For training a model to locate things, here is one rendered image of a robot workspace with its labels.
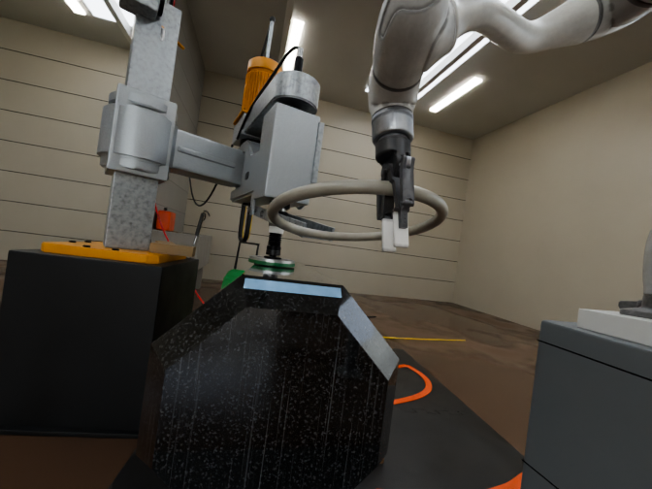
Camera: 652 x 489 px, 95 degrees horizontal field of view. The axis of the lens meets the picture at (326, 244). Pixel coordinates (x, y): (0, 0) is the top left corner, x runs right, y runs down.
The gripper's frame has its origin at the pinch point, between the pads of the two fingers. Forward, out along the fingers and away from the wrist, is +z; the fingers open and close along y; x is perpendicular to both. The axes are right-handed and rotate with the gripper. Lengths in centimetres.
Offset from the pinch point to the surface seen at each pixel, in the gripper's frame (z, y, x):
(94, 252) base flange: -6, 98, 95
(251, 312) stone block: 17.2, 35.7, 26.4
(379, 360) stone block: 31, 39, -14
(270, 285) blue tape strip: 9.1, 39.9, 21.5
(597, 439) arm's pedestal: 43, 3, -51
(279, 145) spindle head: -54, 67, 19
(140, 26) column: -116, 88, 88
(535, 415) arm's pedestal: 43, 19, -51
